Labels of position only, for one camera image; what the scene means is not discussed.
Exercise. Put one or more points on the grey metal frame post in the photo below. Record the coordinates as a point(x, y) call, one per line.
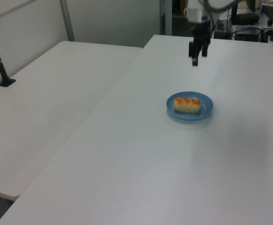
point(67, 21)

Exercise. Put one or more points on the white side table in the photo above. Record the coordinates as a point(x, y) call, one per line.
point(45, 100)

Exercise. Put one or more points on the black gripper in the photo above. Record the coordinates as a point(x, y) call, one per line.
point(200, 30)

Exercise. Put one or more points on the bread with orange topping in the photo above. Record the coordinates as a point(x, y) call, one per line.
point(186, 105)

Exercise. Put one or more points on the black monitor stand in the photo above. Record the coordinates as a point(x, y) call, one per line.
point(234, 11)

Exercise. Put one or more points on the dark brown lumpy object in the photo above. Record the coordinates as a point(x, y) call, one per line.
point(247, 18)

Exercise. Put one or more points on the dark partition edge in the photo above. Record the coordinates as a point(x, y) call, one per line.
point(166, 16)

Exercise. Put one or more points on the black electronics box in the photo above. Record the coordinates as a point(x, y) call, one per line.
point(247, 35)

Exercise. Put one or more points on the blue round plate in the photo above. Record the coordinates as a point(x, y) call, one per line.
point(206, 105)

